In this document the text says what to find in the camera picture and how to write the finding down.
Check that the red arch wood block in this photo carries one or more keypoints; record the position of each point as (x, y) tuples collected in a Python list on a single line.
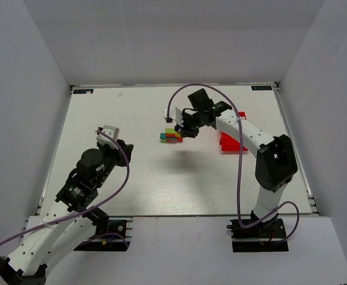
[(174, 140)]

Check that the table logo sticker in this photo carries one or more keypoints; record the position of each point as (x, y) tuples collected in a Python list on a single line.
[(83, 91), (261, 87)]

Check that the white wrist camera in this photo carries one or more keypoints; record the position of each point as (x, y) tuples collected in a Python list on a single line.
[(107, 135), (173, 116)]

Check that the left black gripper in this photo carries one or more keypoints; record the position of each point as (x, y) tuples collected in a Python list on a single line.
[(123, 151)]

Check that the left table logo sticker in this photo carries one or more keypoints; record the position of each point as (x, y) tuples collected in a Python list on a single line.
[(83, 91)]

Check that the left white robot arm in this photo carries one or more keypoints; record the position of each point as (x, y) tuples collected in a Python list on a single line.
[(72, 219)]

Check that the red plastic bin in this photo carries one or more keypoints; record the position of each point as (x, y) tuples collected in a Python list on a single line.
[(228, 145)]

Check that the teal long wood block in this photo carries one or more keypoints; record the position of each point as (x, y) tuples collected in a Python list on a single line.
[(164, 136)]

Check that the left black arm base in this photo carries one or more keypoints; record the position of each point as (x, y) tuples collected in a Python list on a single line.
[(116, 239)]

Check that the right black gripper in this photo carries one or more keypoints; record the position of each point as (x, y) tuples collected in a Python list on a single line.
[(186, 125)]

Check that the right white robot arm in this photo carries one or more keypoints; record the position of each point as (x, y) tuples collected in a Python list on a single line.
[(275, 162)]

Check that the light green block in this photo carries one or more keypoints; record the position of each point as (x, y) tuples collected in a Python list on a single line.
[(170, 131)]

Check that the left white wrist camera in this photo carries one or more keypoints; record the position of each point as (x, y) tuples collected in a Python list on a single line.
[(107, 135)]

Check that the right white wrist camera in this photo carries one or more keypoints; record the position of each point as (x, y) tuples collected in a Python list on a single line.
[(173, 116)]

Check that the right table logo sticker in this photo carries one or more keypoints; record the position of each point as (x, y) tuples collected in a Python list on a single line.
[(261, 87)]

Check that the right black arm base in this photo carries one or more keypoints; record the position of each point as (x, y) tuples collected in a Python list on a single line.
[(255, 240)]

